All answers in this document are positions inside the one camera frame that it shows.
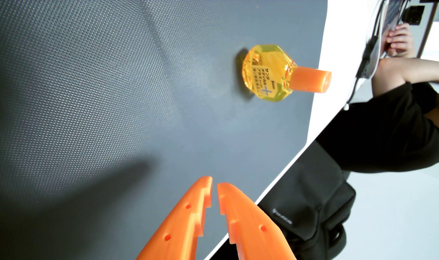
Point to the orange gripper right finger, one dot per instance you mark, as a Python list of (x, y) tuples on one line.
[(252, 231)]

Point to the black bag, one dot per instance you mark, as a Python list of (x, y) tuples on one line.
[(313, 195)]

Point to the small black box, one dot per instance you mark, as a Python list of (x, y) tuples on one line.
[(413, 15)]

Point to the yellow eyedrops bottle orange cap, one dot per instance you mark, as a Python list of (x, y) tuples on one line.
[(264, 72)]

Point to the grey textured mat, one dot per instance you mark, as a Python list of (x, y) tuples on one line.
[(96, 108)]

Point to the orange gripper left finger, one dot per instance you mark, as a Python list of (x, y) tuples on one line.
[(178, 227)]

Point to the person's hand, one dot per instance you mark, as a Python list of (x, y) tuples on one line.
[(400, 41)]

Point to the grey laptop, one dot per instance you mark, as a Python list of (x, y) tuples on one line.
[(392, 14)]

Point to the person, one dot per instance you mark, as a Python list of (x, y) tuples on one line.
[(385, 133)]

